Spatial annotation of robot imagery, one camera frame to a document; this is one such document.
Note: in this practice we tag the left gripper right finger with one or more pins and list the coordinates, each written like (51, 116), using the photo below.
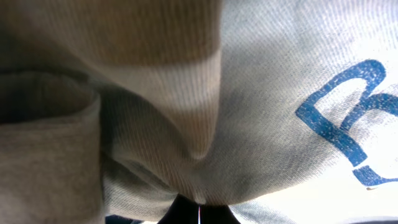
(217, 215)

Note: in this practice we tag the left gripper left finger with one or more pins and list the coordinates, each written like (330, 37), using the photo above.
(182, 211)

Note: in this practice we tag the light blue printed t-shirt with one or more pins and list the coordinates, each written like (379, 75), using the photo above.
(285, 111)

